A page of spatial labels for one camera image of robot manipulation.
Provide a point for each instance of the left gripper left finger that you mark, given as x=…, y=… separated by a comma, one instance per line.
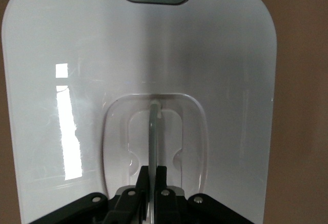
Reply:
x=130, y=206

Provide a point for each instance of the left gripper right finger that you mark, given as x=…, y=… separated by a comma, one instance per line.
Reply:
x=166, y=206

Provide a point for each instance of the white box lid grey latches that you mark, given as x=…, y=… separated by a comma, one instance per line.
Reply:
x=128, y=55

